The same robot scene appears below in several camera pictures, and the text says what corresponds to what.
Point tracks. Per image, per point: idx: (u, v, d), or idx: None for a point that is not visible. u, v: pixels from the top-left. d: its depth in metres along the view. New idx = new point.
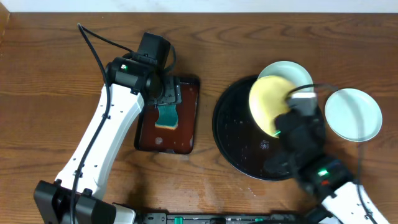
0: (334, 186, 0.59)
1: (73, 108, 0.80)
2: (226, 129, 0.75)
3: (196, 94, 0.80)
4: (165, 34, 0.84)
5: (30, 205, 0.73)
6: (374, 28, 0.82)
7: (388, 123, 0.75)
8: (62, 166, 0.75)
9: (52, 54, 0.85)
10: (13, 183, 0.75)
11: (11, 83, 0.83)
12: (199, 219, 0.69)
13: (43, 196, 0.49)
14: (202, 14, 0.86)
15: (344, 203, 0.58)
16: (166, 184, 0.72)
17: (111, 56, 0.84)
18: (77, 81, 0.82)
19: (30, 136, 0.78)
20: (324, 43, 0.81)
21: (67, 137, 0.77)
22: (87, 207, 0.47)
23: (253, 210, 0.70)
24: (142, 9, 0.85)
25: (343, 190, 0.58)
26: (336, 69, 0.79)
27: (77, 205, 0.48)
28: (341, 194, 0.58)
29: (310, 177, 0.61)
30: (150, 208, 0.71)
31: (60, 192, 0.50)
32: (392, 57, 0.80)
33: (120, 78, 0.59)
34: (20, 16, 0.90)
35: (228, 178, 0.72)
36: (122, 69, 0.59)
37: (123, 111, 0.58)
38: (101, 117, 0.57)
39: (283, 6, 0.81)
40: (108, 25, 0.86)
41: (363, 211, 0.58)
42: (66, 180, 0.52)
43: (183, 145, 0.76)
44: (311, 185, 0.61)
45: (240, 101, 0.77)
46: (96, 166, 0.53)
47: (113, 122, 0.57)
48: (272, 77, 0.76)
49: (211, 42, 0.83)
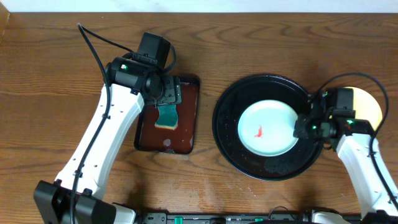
0: (356, 134, 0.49)
1: (71, 107, 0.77)
2: (227, 129, 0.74)
3: (196, 93, 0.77)
4: (165, 33, 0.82)
5: (26, 208, 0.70)
6: (374, 27, 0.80)
7: (390, 122, 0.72)
8: (59, 167, 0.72)
9: (51, 53, 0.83)
10: (10, 183, 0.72)
11: (10, 83, 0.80)
12: (199, 219, 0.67)
13: (43, 196, 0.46)
14: (201, 14, 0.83)
15: (356, 143, 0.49)
16: (166, 184, 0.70)
17: (107, 55, 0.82)
18: (74, 79, 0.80)
19: (27, 136, 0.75)
20: (325, 42, 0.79)
21: (64, 136, 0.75)
22: (86, 206, 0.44)
23: (253, 210, 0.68)
24: (142, 9, 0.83)
25: (361, 134, 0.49)
26: (337, 69, 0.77)
27: (77, 205, 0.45)
28: (357, 136, 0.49)
29: (334, 121, 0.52)
30: (150, 208, 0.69)
31: (60, 191, 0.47)
32: (393, 56, 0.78)
33: (119, 77, 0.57)
34: (20, 16, 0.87)
35: (228, 178, 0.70)
36: (121, 68, 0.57)
37: (123, 111, 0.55)
38: (101, 118, 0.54)
39: (285, 5, 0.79)
40: (105, 25, 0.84)
41: (365, 153, 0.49)
42: (66, 179, 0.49)
43: (181, 147, 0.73)
44: (331, 125, 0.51)
45: (240, 101, 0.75)
46: (96, 166, 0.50)
47: (114, 122, 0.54)
48: (260, 116, 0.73)
49: (211, 42, 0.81)
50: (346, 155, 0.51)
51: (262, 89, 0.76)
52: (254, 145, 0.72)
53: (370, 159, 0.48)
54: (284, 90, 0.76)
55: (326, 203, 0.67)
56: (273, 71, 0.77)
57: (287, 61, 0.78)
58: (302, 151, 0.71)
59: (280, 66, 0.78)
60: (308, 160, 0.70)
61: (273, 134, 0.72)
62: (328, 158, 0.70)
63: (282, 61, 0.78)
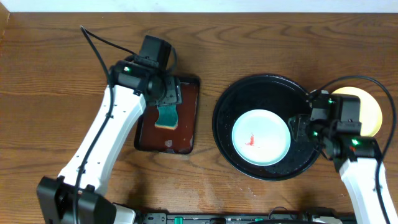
0: (361, 158, 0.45)
1: (71, 107, 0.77)
2: (227, 129, 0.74)
3: (196, 93, 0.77)
4: (165, 34, 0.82)
5: (28, 208, 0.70)
6: (374, 28, 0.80)
7: (388, 123, 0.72)
8: (60, 167, 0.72)
9: (51, 53, 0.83)
10: (12, 183, 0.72)
11: (10, 83, 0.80)
12: (199, 219, 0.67)
13: (46, 192, 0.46)
14: (201, 14, 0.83)
15: (361, 173, 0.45)
16: (166, 184, 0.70)
17: (107, 55, 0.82)
18: (75, 80, 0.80)
19: (28, 136, 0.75)
20: (325, 42, 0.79)
21: (64, 136, 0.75)
22: (85, 200, 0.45)
23: (253, 210, 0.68)
24: (142, 8, 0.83)
25: (368, 160, 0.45)
26: (337, 69, 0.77)
27: (79, 201, 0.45)
28: (363, 164, 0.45)
29: (337, 139, 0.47)
30: (150, 208, 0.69)
31: (62, 188, 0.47)
32: (392, 56, 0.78)
33: (122, 79, 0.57)
34: (21, 16, 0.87)
35: (228, 178, 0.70)
36: (124, 71, 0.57)
37: (126, 111, 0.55)
38: (104, 117, 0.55)
39: (285, 5, 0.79)
40: (106, 25, 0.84)
41: (371, 186, 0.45)
42: (69, 177, 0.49)
43: (181, 147, 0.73)
44: (333, 144, 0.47)
45: (240, 101, 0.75)
46: (99, 163, 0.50)
47: (117, 122, 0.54)
48: (255, 124, 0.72)
49: (211, 43, 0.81)
50: (349, 182, 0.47)
51: (262, 89, 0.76)
52: (246, 153, 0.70)
53: (376, 193, 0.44)
54: (283, 90, 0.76)
55: (326, 202, 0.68)
56: (273, 71, 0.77)
57: (286, 61, 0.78)
58: (303, 151, 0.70)
59: (279, 66, 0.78)
60: (308, 160, 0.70)
61: (265, 143, 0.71)
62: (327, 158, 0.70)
63: (282, 61, 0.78)
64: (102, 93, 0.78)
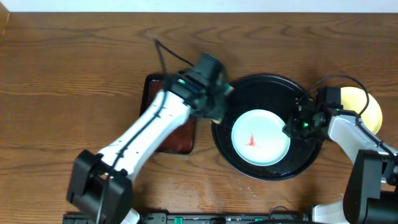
0: (343, 114, 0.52)
1: (72, 107, 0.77)
2: (226, 130, 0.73)
3: None
4: (165, 33, 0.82)
5: (28, 208, 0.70)
6: (374, 27, 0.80)
7: (388, 122, 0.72)
8: (60, 167, 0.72)
9: (51, 53, 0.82)
10: (12, 183, 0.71)
11: (10, 83, 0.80)
12: (199, 219, 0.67)
13: (83, 165, 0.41)
14: (201, 14, 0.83)
15: (342, 116, 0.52)
16: (166, 184, 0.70)
17: (107, 55, 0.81)
18: (76, 80, 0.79)
19: (28, 136, 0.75)
20: (325, 42, 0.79)
21: (65, 136, 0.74)
22: (119, 186, 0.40)
23: (253, 210, 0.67)
24: (142, 8, 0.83)
25: (348, 114, 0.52)
26: (337, 68, 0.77)
27: (111, 183, 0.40)
28: (344, 116, 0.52)
29: (324, 110, 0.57)
30: (150, 208, 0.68)
31: (97, 166, 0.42)
32: (392, 56, 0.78)
33: (174, 89, 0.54)
34: (20, 16, 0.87)
35: (228, 178, 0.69)
36: (178, 83, 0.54)
37: (172, 116, 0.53)
38: (150, 116, 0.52)
39: (284, 5, 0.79)
40: (106, 25, 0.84)
41: (351, 121, 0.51)
42: (109, 155, 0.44)
43: (181, 146, 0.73)
44: (321, 114, 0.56)
45: (240, 102, 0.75)
46: (137, 153, 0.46)
47: (161, 123, 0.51)
48: (255, 123, 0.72)
49: (211, 42, 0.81)
50: (334, 130, 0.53)
51: (261, 90, 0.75)
52: (247, 152, 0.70)
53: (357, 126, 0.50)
54: (283, 91, 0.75)
55: (326, 202, 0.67)
56: (273, 71, 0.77)
57: (287, 61, 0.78)
58: (303, 149, 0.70)
59: (280, 66, 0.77)
60: (308, 159, 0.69)
61: (265, 143, 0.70)
62: (328, 158, 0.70)
63: (283, 61, 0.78)
64: (102, 93, 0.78)
